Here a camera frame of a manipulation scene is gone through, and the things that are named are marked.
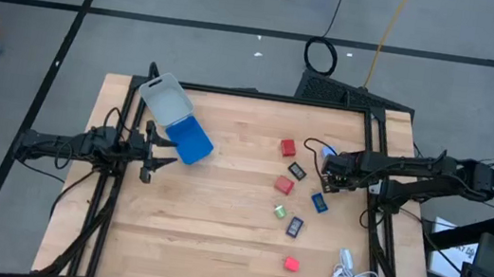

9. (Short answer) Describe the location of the black desk bar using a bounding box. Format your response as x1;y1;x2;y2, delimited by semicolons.
421;204;494;261

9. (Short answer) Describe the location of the green wall charger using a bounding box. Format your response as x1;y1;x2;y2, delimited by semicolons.
272;203;290;221

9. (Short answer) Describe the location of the yellow cable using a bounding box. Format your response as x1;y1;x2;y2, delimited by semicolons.
362;0;412;94

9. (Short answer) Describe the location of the blue plastic bin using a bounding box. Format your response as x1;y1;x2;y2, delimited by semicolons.
159;112;219;169

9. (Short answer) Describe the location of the blue digital thermometer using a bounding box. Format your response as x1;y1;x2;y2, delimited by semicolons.
308;190;332;215

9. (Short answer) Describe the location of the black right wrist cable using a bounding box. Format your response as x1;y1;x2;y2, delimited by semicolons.
298;137;339;186

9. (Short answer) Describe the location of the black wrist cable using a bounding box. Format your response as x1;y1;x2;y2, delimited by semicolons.
298;137;339;186
101;104;137;141

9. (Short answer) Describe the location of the black aluminium table frame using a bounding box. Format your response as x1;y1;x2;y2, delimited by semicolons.
35;49;454;277

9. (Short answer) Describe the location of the black mesh panel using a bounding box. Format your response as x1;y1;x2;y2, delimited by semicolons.
292;66;421;119

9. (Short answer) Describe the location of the white paper sheet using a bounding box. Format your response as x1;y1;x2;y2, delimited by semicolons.
427;215;484;277

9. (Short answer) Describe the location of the grey plastic bin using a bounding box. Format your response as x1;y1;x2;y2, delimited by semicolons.
133;68;200;132

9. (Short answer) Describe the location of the navy digital thermometer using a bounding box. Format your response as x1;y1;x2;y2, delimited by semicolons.
284;215;305;240

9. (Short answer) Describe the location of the bright red wall charger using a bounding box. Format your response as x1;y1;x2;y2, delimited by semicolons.
282;254;302;274

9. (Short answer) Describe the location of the black digital thermometer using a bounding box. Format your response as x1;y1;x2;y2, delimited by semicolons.
285;160;310;183

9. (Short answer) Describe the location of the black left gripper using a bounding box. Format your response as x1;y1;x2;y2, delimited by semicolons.
124;117;183;188

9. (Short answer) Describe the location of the black coiled cable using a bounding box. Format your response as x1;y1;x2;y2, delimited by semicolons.
301;0;347;79

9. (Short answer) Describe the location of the light blue wall charger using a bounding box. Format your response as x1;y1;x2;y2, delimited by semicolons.
320;144;339;160

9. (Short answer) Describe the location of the dark red wall charger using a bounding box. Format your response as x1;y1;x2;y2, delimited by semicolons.
278;138;300;159
272;174;297;197

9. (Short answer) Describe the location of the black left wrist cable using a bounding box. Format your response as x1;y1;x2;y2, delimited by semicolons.
101;104;137;141

